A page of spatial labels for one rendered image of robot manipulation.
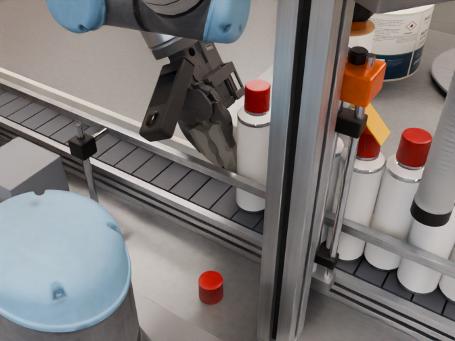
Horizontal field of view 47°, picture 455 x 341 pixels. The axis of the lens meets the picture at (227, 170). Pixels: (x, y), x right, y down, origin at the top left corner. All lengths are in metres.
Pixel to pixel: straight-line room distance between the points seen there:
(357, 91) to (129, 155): 0.51
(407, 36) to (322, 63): 0.71
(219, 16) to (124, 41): 0.87
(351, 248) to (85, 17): 0.43
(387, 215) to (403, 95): 0.48
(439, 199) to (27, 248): 0.35
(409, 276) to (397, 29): 0.55
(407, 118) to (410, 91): 0.10
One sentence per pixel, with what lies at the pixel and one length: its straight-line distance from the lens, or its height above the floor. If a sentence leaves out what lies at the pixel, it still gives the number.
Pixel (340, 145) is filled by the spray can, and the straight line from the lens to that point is 0.65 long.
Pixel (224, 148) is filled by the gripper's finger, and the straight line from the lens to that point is 0.74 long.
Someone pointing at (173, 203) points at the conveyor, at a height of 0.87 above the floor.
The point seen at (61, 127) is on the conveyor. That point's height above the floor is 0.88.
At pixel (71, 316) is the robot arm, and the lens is 0.42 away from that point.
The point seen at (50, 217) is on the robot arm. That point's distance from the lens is 0.45.
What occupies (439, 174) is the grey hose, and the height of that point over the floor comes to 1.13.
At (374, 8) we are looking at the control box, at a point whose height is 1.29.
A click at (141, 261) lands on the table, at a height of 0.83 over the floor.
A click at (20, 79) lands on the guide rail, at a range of 1.11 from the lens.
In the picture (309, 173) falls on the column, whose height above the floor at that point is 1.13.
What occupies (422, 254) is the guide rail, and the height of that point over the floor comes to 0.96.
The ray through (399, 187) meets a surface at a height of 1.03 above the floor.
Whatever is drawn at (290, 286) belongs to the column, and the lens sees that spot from 0.58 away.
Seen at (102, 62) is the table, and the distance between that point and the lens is 1.31.
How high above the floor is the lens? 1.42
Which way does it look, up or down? 39 degrees down
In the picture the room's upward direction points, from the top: straight up
